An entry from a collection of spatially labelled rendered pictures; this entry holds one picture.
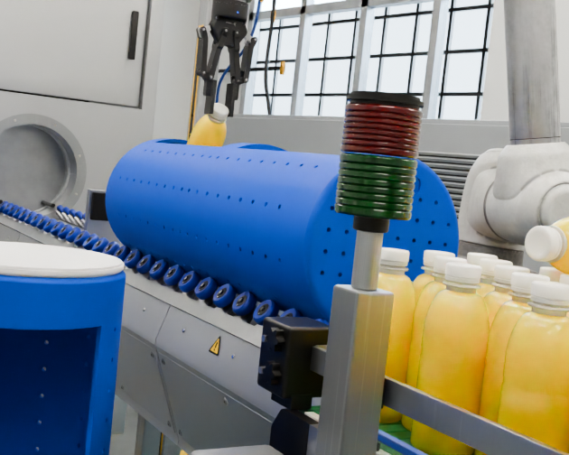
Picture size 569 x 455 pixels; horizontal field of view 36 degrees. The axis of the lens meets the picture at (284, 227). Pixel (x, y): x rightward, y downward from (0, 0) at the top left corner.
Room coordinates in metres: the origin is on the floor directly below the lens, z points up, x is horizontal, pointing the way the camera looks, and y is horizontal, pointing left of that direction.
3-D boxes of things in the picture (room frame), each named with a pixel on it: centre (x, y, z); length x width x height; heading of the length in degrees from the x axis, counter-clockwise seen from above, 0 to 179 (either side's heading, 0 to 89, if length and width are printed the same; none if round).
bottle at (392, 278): (1.06, -0.14, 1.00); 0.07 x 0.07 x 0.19
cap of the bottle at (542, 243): (0.96, -0.29, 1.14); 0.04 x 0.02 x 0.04; 32
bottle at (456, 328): (0.95, -0.20, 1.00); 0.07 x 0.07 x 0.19
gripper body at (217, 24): (1.82, 0.16, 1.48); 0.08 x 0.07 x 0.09; 121
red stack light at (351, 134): (0.72, -0.07, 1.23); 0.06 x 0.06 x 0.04
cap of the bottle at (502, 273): (0.99, -0.26, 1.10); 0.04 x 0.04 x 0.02
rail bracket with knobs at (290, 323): (1.09, -0.04, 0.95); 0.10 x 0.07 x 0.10; 121
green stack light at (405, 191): (0.72, -0.07, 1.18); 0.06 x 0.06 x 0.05
